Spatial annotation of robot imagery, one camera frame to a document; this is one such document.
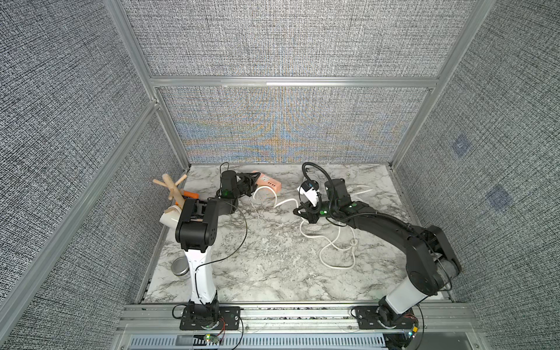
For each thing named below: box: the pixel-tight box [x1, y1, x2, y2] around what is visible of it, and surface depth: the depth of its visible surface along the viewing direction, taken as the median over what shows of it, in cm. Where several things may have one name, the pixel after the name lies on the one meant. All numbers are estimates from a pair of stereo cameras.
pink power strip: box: [251, 170, 282, 194], surface depth 97 cm
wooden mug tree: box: [152, 172, 188, 209], surface depth 79 cm
